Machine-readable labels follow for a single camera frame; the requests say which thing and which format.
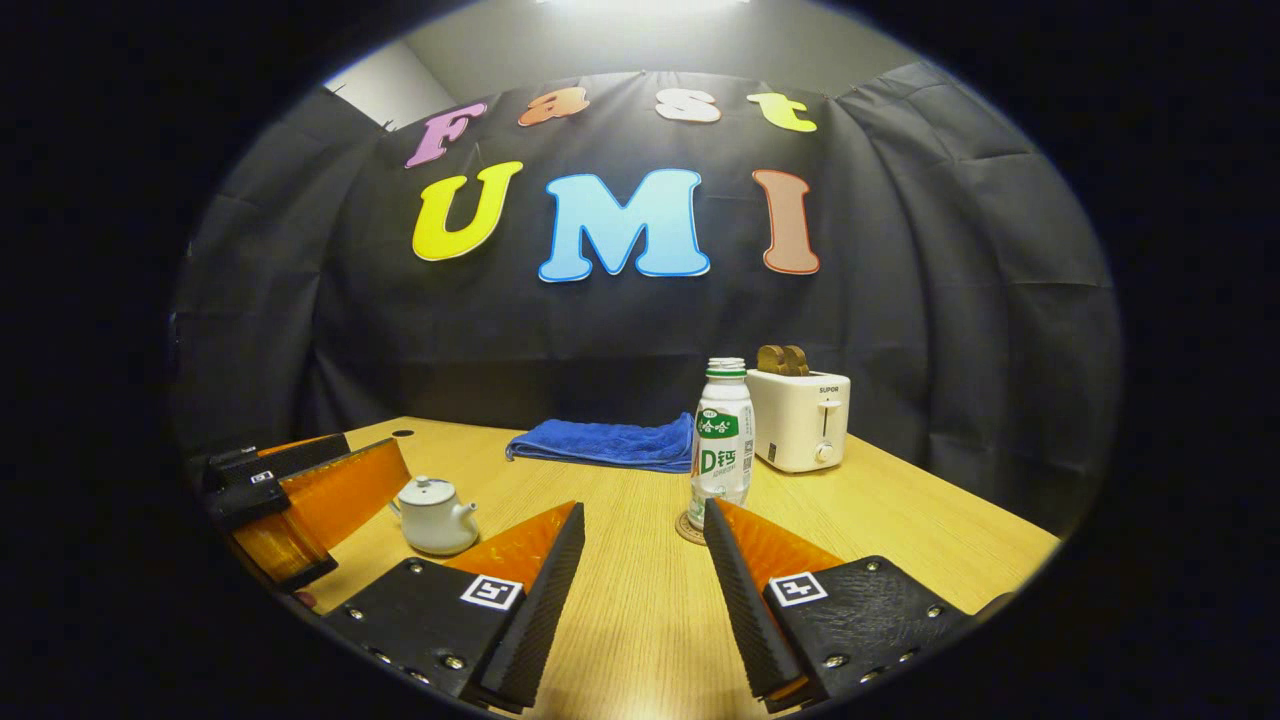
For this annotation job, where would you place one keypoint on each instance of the white toaster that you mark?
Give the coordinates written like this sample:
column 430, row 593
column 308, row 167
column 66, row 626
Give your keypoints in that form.
column 795, row 420

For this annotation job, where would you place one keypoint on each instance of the ceiling light panel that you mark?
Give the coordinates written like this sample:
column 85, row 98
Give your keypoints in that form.
column 640, row 4

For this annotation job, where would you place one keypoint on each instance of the brown toast slice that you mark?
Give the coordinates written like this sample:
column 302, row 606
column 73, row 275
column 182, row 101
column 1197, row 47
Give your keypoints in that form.
column 770, row 360
column 797, row 361

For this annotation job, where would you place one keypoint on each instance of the round cork coaster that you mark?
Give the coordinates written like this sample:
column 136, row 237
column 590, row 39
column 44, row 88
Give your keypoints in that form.
column 688, row 528

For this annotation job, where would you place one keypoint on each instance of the white plastic water bottle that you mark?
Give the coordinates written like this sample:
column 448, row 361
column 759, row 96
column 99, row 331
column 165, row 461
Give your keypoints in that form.
column 722, row 450

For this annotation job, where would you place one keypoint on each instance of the white teacup lid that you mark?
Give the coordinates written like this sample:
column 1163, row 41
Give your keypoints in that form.
column 428, row 492

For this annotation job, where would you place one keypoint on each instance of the black backdrop cloth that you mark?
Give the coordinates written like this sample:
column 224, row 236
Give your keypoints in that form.
column 600, row 340

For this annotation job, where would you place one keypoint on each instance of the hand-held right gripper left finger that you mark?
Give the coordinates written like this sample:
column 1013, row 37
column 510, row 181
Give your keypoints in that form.
column 540, row 620

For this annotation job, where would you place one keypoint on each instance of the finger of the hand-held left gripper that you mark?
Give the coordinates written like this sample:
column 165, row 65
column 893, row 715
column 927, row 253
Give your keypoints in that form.
column 300, row 455
column 245, row 500

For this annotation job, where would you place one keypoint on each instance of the white ceramic teacup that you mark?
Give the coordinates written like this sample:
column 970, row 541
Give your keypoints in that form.
column 435, row 530

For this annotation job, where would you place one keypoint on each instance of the folded blue towel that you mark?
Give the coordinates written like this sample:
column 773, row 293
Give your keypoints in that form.
column 610, row 442

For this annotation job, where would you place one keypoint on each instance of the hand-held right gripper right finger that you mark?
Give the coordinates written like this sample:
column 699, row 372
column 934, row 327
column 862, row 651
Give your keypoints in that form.
column 745, row 620

